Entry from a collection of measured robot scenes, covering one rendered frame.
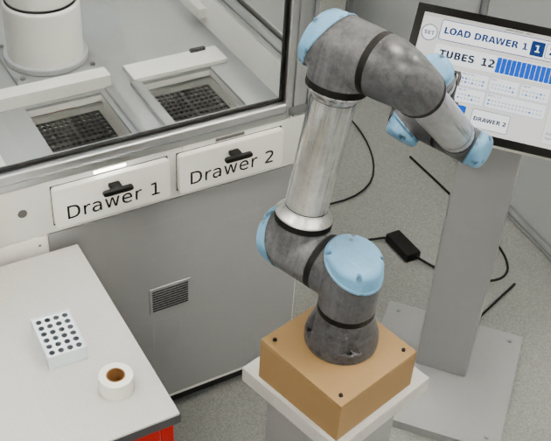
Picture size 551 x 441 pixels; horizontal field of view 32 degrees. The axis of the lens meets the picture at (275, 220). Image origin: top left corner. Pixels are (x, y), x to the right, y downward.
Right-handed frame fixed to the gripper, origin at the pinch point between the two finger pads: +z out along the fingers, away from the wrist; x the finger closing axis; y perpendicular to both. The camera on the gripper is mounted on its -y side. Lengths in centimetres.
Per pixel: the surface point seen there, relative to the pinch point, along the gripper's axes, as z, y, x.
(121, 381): -51, -76, 41
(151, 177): -16, -35, 60
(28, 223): -29, -53, 81
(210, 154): -8, -26, 50
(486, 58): 7.3, 16.1, -6.8
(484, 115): 7.3, 2.3, -10.0
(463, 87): 7.3, 7.6, -3.4
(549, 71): 7.2, 16.5, -22.2
